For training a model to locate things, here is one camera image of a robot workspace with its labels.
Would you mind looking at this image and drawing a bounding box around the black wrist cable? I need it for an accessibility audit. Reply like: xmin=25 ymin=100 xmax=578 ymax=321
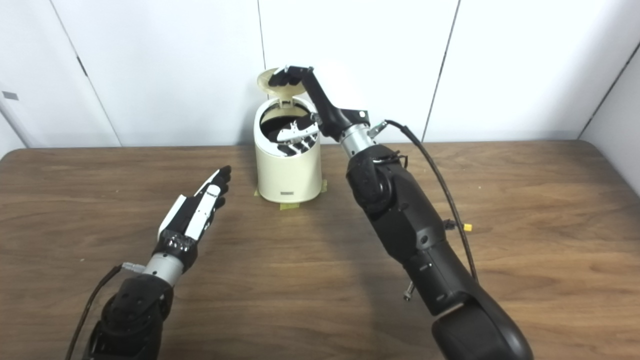
xmin=64 ymin=262 xmax=146 ymax=360
xmin=370 ymin=119 xmax=480 ymax=284

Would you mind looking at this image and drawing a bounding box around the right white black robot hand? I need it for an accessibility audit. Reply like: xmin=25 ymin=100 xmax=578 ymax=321
xmin=267 ymin=65 xmax=371 ymax=156

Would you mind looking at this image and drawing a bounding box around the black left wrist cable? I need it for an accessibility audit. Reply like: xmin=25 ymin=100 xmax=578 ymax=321
xmin=64 ymin=262 xmax=146 ymax=360

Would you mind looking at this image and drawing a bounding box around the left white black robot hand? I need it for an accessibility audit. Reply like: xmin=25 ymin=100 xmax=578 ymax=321
xmin=152 ymin=165 xmax=232 ymax=274

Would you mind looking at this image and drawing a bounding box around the cream-colored cylindrical bin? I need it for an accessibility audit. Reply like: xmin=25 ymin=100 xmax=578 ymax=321
xmin=253 ymin=96 xmax=323 ymax=204

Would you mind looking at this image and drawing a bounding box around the cream round bin lid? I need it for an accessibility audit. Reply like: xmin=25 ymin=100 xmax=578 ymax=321
xmin=257 ymin=67 xmax=308 ymax=108

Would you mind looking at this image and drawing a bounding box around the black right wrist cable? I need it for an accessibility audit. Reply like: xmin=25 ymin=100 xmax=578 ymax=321
xmin=370 ymin=119 xmax=480 ymax=284

